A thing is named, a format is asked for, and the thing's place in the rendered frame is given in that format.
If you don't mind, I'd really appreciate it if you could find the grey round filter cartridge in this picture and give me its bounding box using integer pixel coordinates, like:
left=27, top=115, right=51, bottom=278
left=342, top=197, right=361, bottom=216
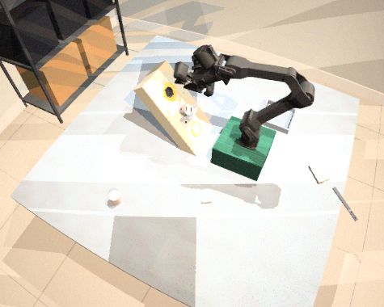
left=179, top=104, right=193, bottom=115

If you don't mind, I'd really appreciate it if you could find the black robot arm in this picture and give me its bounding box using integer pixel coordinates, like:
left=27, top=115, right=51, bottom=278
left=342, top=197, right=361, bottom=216
left=192, top=44, right=315, bottom=151

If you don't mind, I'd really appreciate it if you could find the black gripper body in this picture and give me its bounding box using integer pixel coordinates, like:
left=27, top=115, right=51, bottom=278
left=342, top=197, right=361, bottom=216
left=174, top=61, right=215, bottom=97

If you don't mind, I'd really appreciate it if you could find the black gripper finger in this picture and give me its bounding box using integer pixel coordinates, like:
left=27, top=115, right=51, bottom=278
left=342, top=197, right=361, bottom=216
left=184, top=83, right=203, bottom=94
left=174, top=79, right=186, bottom=85

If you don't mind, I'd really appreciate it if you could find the beige service panel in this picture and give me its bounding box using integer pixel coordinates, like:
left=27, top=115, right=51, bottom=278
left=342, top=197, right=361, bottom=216
left=133, top=60, right=213, bottom=156

